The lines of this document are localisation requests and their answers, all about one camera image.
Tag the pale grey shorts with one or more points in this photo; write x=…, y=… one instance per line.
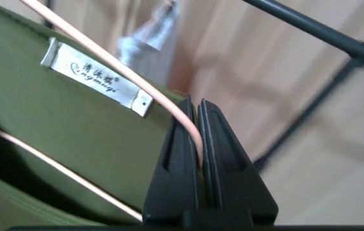
x=150, y=41

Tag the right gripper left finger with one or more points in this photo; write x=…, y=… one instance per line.
x=172, y=192

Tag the black clothes rack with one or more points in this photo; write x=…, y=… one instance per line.
x=313, y=27

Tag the green garment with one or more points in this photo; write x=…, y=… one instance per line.
x=73, y=128

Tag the pink clothes hanger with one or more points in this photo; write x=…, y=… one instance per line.
x=121, y=67

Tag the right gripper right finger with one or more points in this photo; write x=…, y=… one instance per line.
x=233, y=192

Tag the beige curtain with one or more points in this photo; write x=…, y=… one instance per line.
x=249, y=80

